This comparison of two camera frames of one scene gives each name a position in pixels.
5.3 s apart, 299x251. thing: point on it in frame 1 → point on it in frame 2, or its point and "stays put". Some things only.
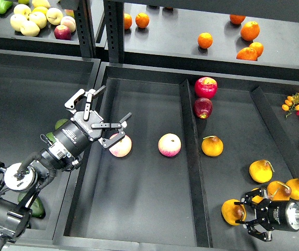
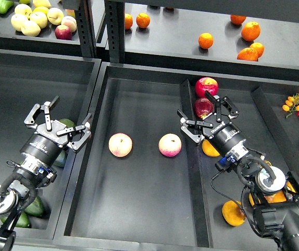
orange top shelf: (237, 19) stays put
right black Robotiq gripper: (282, 215) → (225, 137)
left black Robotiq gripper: (73, 135) → (46, 145)
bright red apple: (206, 87) stays put
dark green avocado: (37, 207) stays put
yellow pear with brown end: (231, 212) stays put
